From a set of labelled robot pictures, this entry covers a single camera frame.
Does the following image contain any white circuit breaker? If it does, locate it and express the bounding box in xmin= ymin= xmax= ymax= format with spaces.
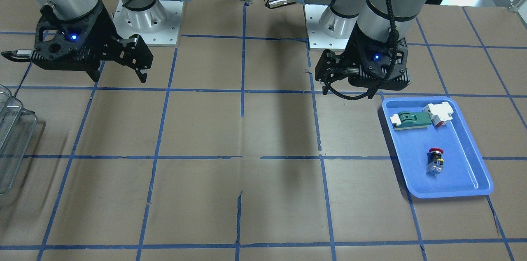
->
xmin=422 ymin=102 xmax=454 ymax=128

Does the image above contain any wire mesh shelf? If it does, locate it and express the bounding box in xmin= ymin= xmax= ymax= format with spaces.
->
xmin=0 ymin=85 xmax=38 ymax=196

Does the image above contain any silver cable connector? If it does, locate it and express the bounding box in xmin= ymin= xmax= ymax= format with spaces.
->
xmin=265 ymin=0 xmax=296 ymax=9

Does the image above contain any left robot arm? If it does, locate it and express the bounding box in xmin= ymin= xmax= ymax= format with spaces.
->
xmin=295 ymin=0 xmax=427 ymax=93

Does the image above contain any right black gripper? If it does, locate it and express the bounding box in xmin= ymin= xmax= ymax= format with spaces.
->
xmin=2 ymin=0 xmax=153 ymax=83

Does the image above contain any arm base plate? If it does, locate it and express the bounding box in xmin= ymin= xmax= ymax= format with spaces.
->
xmin=113 ymin=0 xmax=185 ymax=47
xmin=304 ymin=4 xmax=358 ymax=51

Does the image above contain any black braided cable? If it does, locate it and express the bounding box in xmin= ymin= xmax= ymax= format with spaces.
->
xmin=322 ymin=0 xmax=401 ymax=100

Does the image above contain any red emergency stop button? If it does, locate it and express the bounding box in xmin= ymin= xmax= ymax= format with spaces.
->
xmin=427 ymin=148 xmax=444 ymax=175

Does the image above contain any blue plastic tray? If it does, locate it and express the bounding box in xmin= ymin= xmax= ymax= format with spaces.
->
xmin=382 ymin=96 xmax=494 ymax=199

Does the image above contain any green terminal block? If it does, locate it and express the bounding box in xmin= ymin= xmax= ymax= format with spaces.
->
xmin=389 ymin=111 xmax=432 ymax=130

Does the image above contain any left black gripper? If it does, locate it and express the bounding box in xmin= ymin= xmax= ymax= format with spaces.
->
xmin=315 ymin=26 xmax=411 ymax=91

